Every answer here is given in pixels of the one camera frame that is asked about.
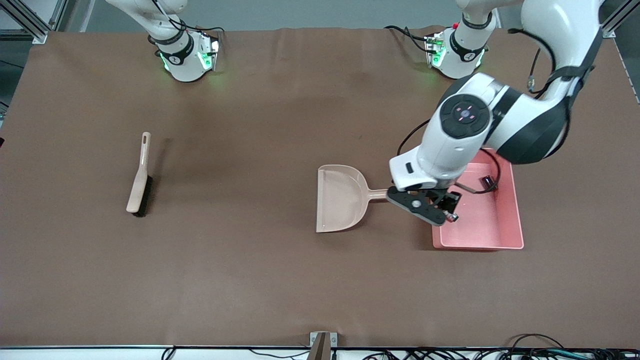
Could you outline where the beige plastic dustpan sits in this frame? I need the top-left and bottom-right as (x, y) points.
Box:
(315, 164), (396, 234)

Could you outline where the beige brush with black bristles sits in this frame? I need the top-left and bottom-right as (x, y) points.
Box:
(126, 132), (154, 217)

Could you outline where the pink plastic bin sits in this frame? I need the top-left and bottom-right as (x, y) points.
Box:
(432, 148), (525, 250)

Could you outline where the brown table mat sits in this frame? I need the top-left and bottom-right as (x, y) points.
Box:
(0, 26), (640, 349)

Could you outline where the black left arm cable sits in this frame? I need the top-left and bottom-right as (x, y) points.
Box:
(397, 27), (557, 195)

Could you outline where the bundle of black cables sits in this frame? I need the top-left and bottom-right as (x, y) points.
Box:
(360, 333), (640, 360)

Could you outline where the black left base cable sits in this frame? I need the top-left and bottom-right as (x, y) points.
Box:
(384, 25), (432, 54)

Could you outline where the black base cable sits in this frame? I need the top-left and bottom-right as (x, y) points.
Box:
(384, 25), (432, 54)
(150, 0), (228, 36)

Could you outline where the metal table edge bracket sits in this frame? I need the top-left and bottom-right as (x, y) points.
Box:
(309, 331), (338, 360)

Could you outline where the black right base cable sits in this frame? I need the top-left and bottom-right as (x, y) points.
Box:
(150, 0), (228, 36)

